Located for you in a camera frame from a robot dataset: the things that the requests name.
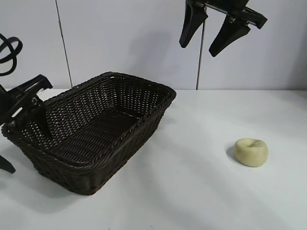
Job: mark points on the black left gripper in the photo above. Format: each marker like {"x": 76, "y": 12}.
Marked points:
{"x": 24, "y": 100}

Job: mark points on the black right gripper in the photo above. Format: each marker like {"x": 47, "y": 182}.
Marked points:
{"x": 227, "y": 7}

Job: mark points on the dark brown woven basket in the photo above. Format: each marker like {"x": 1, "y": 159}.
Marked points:
{"x": 100, "y": 143}

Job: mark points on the pale yellow round pastry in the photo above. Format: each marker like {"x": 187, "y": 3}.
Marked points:
{"x": 250, "y": 153}

